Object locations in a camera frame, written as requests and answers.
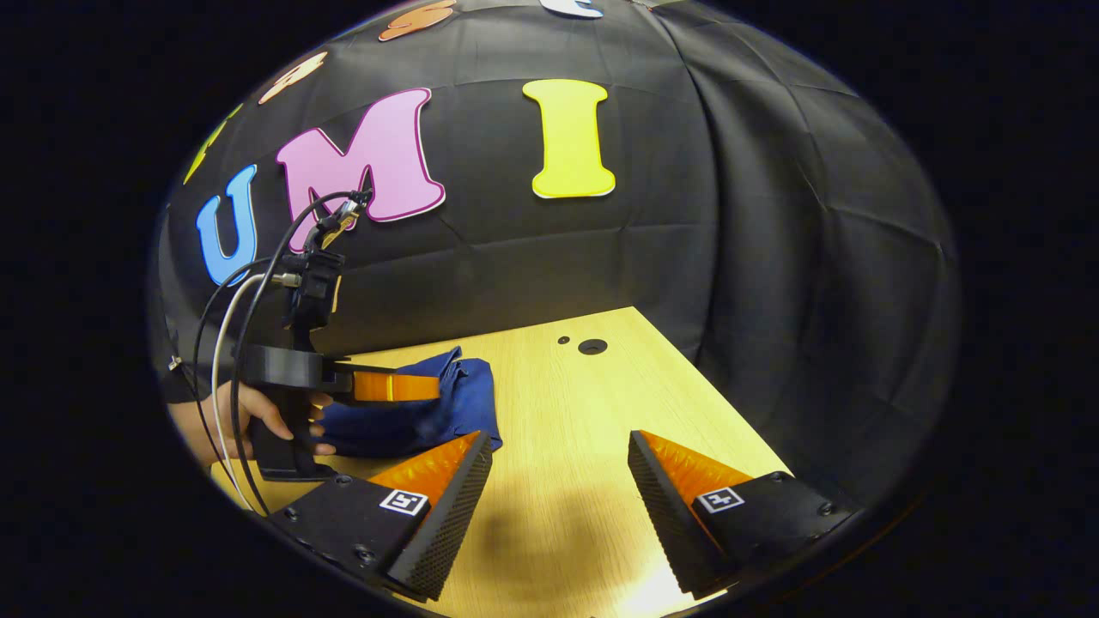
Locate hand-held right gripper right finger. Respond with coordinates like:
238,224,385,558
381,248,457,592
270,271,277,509
627,429,862,601

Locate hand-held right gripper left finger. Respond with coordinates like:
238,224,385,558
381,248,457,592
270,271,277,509
268,430,495,602

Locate blue denim jeans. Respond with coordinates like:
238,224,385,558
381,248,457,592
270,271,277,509
313,346,504,458

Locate black backdrop cloth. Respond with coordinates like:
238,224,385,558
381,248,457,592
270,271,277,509
150,0,962,516

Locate white cable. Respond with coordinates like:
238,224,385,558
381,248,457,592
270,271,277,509
210,273,301,509

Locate black cable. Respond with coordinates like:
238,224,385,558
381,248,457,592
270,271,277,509
230,189,372,518
192,256,284,469

